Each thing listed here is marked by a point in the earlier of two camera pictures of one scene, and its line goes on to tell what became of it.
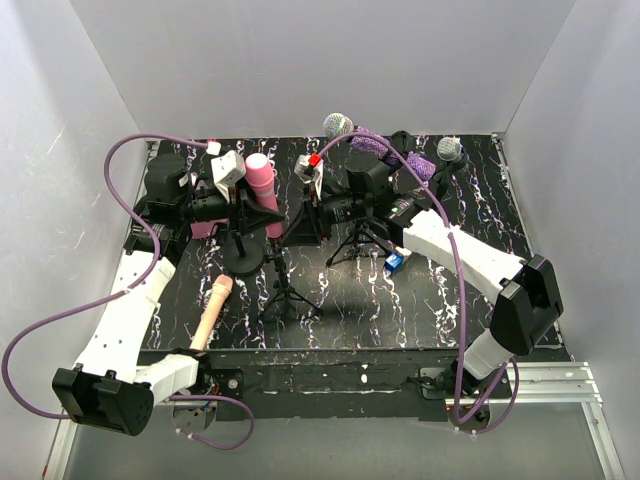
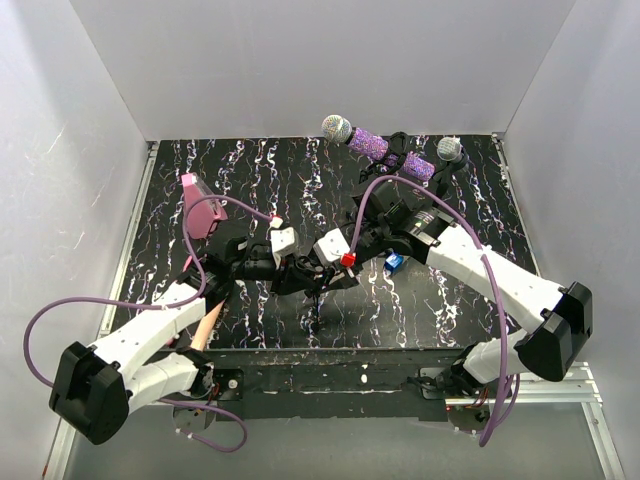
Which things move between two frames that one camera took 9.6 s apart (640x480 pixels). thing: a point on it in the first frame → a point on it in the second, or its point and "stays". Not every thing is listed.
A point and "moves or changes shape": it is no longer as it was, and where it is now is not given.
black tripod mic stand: (282, 285) moves or changes shape
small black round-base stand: (448, 170) stays
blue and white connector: (396, 259) stays
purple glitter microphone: (419, 162) stays
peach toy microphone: (222, 287) stays
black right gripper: (305, 228) → (342, 283)
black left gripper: (250, 216) → (292, 280)
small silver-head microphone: (450, 149) stays
